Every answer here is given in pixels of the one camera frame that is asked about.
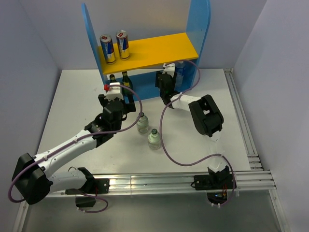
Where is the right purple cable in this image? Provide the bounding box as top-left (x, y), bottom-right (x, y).
top-left (159, 59), bottom-right (236, 208)

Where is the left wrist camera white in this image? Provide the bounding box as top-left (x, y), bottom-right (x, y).
top-left (104, 82), bottom-right (124, 101)

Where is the aluminium rail frame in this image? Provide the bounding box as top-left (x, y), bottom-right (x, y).
top-left (14, 69), bottom-right (281, 232)

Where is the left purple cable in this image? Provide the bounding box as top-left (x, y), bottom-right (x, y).
top-left (8, 86), bottom-right (143, 213)

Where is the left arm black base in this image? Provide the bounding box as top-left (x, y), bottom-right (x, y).
top-left (65, 178), bottom-right (110, 213)

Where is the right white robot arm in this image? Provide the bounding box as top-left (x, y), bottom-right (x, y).
top-left (155, 71), bottom-right (233, 189)

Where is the green bottle yellow label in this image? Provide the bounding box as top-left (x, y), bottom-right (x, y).
top-left (121, 71), bottom-right (134, 96)

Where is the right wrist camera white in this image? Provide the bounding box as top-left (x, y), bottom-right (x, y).
top-left (162, 63), bottom-right (175, 78)

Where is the blue and yellow shelf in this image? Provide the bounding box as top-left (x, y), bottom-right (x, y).
top-left (81, 0), bottom-right (211, 91)

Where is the red bull can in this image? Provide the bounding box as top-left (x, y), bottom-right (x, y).
top-left (100, 34), bottom-right (116, 64)
top-left (116, 30), bottom-right (130, 60)

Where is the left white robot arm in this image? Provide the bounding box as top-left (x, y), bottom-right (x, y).
top-left (12, 94), bottom-right (136, 204)

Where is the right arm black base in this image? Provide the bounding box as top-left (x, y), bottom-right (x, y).
top-left (190, 174), bottom-right (237, 204)

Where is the purple cable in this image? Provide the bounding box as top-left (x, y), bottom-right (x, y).
top-left (8, 86), bottom-right (143, 213)
top-left (159, 59), bottom-right (236, 208)

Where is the clear glass bottle green cap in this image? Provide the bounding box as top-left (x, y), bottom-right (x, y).
top-left (136, 112), bottom-right (149, 134)

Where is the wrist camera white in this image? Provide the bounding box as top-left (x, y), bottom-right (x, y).
top-left (104, 82), bottom-right (124, 101)
top-left (162, 63), bottom-right (175, 78)

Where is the green bottle red label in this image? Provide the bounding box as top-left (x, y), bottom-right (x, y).
top-left (109, 74), bottom-right (117, 83)

